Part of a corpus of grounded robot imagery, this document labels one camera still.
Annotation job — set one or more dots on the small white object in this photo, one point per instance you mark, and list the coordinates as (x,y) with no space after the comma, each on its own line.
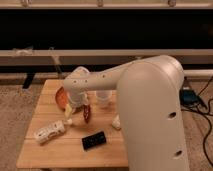
(116,123)

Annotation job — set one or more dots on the orange ceramic bowl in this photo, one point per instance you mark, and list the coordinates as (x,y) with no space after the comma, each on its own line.
(61,98)

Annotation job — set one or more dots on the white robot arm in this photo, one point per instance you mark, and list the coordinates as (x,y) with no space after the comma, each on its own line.
(148,106)

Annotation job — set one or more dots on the black rectangular box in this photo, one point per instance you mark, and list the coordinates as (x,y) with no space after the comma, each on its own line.
(93,140)

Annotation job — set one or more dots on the wooden board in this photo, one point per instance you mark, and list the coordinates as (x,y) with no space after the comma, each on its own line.
(66,151)

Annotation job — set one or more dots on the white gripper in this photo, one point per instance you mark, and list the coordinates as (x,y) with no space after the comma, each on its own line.
(76,100)

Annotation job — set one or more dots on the clear plastic cup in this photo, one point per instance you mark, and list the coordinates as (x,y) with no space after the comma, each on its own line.
(103,97)

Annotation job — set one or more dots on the white metal rail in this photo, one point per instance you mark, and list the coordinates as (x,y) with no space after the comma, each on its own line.
(47,57)

